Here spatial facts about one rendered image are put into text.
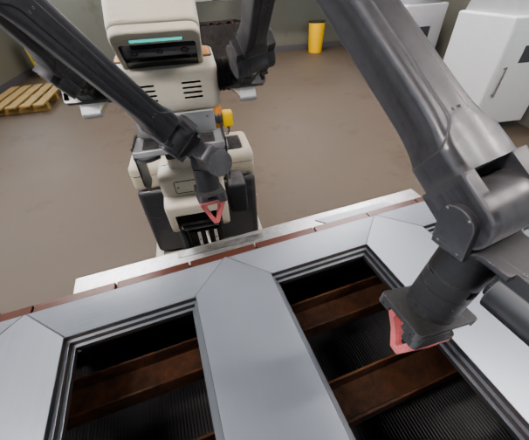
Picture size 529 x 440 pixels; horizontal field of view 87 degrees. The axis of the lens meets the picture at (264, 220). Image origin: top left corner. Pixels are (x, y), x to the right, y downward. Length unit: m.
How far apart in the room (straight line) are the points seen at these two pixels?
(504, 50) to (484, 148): 3.50
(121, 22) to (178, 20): 0.12
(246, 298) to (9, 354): 0.47
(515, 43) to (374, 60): 3.52
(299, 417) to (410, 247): 0.48
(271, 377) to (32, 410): 0.40
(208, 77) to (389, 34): 0.61
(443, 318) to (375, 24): 0.32
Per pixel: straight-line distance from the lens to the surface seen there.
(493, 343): 0.71
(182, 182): 1.01
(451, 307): 0.38
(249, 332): 0.60
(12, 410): 0.71
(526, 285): 0.32
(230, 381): 0.57
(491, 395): 0.67
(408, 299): 0.40
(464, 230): 0.30
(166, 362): 0.80
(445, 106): 0.30
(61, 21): 0.52
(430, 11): 5.23
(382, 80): 0.33
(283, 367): 0.57
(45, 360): 0.72
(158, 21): 0.81
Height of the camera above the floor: 1.38
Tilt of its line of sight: 41 degrees down
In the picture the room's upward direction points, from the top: 3 degrees counter-clockwise
